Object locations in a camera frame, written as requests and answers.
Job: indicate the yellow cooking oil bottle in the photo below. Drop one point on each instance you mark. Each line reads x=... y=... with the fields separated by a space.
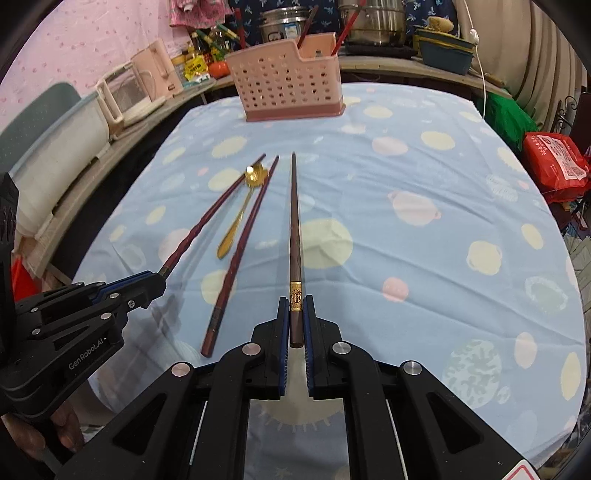
x=220 y=48

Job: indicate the pink plastic utensil basket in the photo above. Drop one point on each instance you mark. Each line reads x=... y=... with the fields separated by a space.
x=286 y=83

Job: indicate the red printed bag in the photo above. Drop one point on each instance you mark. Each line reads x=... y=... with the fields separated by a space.
x=554 y=161

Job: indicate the beige curtain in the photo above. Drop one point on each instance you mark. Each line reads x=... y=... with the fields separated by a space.
x=545 y=55

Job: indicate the navy floral cloth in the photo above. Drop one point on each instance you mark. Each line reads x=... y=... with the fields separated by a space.
x=425 y=9

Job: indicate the person's left hand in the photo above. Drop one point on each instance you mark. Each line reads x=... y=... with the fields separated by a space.
x=69 y=434

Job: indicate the gold flower spoon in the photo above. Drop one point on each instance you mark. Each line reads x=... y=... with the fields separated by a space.
x=255 y=175

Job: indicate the brown chopstick with gold band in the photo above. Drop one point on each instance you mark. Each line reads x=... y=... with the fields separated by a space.
x=308 y=25
x=294 y=230

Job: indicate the potato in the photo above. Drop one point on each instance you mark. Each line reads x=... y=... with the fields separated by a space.
x=441 y=24

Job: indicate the white dish drainer tub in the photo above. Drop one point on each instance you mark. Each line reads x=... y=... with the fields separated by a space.
x=60 y=152

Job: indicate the pink floral garment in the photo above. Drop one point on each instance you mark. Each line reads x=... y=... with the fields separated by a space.
x=198 y=11

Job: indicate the red tomato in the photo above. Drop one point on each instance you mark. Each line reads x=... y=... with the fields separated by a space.
x=218 y=68

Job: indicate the red chopstick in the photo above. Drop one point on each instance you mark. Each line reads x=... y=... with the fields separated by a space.
x=239 y=27
x=347 y=27

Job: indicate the blue polka dot tablecloth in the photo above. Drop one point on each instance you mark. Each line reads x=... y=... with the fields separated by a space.
x=415 y=184

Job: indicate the bottle with yellow label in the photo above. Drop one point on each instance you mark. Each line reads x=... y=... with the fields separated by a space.
x=196 y=67

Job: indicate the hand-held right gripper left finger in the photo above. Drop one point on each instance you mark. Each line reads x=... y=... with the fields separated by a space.
x=282 y=350

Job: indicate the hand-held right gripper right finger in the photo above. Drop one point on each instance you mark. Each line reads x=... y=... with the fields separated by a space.
x=310 y=350

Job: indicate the pink electric kettle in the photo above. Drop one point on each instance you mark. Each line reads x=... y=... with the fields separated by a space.
x=157 y=64

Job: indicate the teal perforated plastic lid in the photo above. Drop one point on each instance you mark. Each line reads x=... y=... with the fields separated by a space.
x=41 y=110

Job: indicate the stacked blue plastic tubs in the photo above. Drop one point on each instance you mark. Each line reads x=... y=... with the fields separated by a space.
x=443 y=57

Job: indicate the red plastic basin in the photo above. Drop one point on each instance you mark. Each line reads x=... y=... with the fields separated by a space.
x=18 y=277

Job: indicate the green chopstick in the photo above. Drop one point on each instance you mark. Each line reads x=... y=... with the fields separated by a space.
x=226 y=34

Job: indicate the steel steamer pot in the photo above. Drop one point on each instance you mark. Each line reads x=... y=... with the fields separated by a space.
x=378 y=23

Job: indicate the green plastic bag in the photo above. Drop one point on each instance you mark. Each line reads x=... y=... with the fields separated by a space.
x=508 y=120

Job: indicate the maroon twisted chopstick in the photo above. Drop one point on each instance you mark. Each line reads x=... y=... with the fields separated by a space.
x=243 y=251
x=210 y=217

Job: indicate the steel rice cooker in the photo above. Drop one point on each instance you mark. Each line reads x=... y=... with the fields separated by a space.
x=281 y=27

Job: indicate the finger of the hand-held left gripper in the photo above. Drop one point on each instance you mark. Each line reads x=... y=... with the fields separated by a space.
x=138 y=284
x=111 y=318

